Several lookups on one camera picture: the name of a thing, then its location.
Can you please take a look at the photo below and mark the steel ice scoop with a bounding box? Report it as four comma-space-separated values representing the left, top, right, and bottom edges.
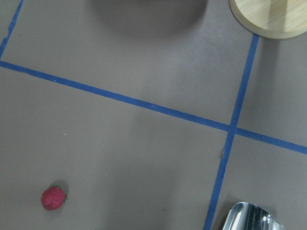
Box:
222, 202, 284, 230

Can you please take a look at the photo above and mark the red strawberry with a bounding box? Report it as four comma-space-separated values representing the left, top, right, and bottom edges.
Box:
40, 185, 68, 211

